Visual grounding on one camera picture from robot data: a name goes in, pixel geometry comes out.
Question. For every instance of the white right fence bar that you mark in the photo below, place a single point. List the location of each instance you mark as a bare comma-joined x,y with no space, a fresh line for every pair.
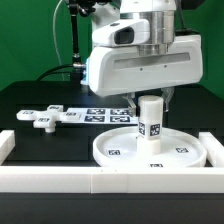
215,150

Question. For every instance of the white front fence bar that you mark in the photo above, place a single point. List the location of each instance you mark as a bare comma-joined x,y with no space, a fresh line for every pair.
27,179

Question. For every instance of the white cross-shaped table base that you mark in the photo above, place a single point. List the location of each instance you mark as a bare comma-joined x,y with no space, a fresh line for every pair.
48,118

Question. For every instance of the white fiducial marker sheet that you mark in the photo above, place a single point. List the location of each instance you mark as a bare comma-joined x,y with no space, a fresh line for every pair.
98,116

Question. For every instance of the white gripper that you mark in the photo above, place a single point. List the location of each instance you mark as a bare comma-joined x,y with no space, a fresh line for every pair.
123,70

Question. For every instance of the white round table top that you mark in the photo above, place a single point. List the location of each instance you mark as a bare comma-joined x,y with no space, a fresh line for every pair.
124,148

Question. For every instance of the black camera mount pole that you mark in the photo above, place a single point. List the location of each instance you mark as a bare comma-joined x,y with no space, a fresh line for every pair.
84,8

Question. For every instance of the white fence bar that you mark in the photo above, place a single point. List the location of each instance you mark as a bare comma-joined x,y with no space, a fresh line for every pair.
27,179
215,150
7,143

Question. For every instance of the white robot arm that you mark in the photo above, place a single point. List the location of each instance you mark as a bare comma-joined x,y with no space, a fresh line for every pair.
140,51

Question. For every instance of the white left fence bar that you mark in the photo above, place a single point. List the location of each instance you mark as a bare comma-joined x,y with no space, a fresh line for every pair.
7,143

